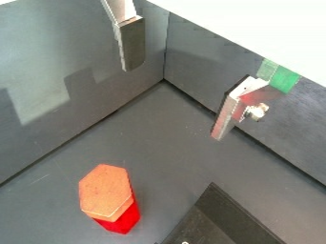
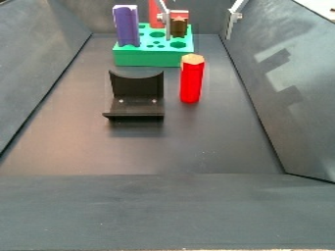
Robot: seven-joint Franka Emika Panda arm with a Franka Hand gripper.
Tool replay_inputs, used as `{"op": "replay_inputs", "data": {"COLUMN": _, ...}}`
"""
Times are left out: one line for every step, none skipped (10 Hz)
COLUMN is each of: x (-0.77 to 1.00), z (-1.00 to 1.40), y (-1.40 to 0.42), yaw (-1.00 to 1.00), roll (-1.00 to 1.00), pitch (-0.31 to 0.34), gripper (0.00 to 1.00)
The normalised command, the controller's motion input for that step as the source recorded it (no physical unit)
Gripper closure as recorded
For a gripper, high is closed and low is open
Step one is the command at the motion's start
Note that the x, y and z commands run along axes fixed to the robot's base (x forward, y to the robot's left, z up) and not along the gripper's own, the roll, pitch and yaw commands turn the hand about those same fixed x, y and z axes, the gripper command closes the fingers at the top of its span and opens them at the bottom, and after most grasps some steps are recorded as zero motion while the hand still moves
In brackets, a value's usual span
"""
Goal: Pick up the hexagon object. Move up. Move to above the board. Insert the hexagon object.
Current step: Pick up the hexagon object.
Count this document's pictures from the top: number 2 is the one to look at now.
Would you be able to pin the black curved bracket stand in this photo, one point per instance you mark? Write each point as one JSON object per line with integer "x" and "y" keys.
{"x": 137, "y": 96}

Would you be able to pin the salmon rounded rectangular block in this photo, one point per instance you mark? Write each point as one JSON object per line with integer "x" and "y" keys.
{"x": 179, "y": 14}

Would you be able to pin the brown star block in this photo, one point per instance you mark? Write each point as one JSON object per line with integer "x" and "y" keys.
{"x": 177, "y": 26}

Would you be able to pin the purple tall block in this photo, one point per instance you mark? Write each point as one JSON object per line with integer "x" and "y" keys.
{"x": 125, "y": 21}

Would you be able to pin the green shape sorter board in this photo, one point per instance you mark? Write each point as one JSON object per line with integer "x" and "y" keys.
{"x": 156, "y": 51}

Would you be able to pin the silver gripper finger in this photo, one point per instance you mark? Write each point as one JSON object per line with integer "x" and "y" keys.
{"x": 235, "y": 15}
{"x": 163, "y": 16}

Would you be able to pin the red hexagon prism block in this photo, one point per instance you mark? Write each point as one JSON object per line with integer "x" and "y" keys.
{"x": 191, "y": 77}

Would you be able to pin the salmon cylinder block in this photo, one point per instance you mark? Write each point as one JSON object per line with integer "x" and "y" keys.
{"x": 153, "y": 11}

